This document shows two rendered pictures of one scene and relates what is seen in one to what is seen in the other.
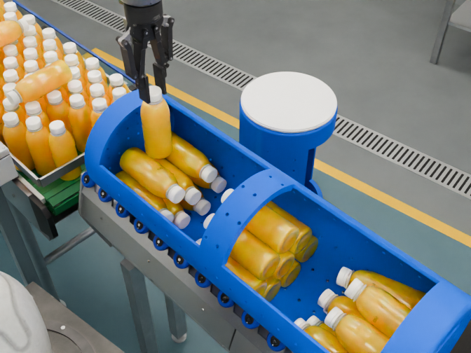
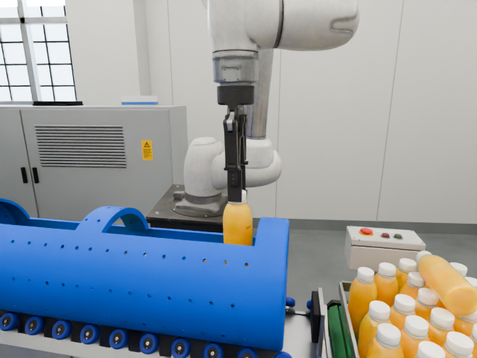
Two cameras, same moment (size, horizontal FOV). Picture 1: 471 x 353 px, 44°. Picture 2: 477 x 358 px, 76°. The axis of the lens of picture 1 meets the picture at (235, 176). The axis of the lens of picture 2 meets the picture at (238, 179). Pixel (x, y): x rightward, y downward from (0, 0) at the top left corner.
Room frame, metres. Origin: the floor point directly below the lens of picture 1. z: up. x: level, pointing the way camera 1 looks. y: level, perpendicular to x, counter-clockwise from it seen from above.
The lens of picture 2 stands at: (1.56, -0.17, 1.49)
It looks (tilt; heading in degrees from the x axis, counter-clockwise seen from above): 15 degrees down; 146
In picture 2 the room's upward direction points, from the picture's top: straight up
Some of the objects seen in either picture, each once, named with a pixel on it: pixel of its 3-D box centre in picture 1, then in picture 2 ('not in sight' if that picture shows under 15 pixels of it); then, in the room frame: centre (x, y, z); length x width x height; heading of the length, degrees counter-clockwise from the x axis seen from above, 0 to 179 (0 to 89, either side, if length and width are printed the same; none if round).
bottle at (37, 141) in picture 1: (41, 148); (382, 299); (1.19, 0.54, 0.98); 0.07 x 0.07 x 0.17
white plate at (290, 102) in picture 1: (288, 100); not in sight; (1.34, -0.15, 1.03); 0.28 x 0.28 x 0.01
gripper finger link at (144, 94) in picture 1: (144, 87); (238, 180); (1.02, 0.20, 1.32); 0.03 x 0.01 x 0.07; 45
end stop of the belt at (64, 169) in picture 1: (102, 146); (351, 337); (1.22, 0.37, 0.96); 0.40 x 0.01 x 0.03; 135
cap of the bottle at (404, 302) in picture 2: (76, 100); (404, 302); (1.29, 0.44, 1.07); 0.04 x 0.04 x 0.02
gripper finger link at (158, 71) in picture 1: (159, 78); (234, 185); (1.05, 0.17, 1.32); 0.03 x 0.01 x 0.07; 45
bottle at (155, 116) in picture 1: (156, 125); (238, 233); (1.03, 0.18, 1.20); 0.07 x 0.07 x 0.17
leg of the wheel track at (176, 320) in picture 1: (172, 292); not in sight; (1.16, 0.22, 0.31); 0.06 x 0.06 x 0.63; 45
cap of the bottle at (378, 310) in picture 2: (99, 104); (379, 310); (1.27, 0.38, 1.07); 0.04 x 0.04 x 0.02
